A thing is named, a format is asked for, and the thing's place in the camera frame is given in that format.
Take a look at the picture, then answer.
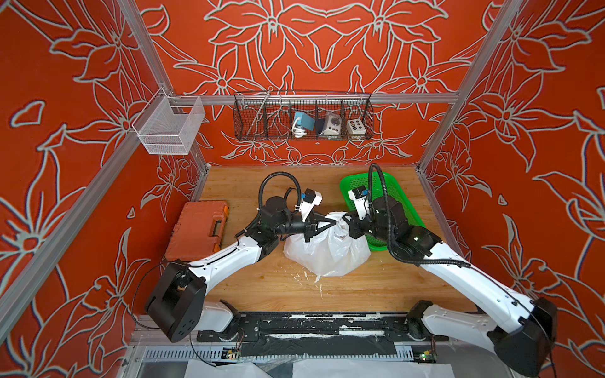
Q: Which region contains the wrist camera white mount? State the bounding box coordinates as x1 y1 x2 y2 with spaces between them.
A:
348 185 371 221
299 188 323 222

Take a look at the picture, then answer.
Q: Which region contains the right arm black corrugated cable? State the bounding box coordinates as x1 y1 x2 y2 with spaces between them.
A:
367 163 558 378

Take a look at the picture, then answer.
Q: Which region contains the white round-socket adapter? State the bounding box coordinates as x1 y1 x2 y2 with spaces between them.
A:
316 112 342 137

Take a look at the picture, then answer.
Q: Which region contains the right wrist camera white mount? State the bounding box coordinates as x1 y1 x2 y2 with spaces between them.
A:
348 185 371 221

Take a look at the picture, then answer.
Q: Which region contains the clear plastic wall bin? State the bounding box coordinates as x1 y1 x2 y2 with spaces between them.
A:
133 96 206 155

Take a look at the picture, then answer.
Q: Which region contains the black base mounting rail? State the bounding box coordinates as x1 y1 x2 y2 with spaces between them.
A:
194 312 449 362

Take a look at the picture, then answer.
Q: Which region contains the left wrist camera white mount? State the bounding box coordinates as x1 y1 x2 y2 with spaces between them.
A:
299 188 323 222

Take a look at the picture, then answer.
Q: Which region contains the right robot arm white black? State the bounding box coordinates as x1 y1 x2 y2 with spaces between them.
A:
346 187 558 377

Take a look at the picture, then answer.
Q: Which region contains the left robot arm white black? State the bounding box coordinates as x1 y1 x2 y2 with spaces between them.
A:
145 196 337 343

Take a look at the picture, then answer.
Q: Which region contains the white button box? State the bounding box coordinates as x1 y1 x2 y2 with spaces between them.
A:
347 118 366 140

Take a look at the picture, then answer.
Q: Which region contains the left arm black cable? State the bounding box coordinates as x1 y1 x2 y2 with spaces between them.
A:
131 171 303 369

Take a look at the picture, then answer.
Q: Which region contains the white printed plastic bag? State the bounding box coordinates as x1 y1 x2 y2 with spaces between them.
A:
284 212 371 277

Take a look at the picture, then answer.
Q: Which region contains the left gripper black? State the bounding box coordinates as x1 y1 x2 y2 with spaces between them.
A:
273 213 336 246

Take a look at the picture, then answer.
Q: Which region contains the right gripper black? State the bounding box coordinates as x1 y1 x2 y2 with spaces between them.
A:
339 209 396 247

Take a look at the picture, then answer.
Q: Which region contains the orange plastic tool case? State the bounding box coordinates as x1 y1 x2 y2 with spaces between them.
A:
165 200 229 262

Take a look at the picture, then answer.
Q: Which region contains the blue white charger with cable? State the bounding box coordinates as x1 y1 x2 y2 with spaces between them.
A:
291 111 315 139

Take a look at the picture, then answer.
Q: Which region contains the black wire wall basket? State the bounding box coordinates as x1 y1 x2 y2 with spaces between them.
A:
233 90 376 142

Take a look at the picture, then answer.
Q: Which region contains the green plastic basket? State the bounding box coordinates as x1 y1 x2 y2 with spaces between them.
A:
339 171 426 252

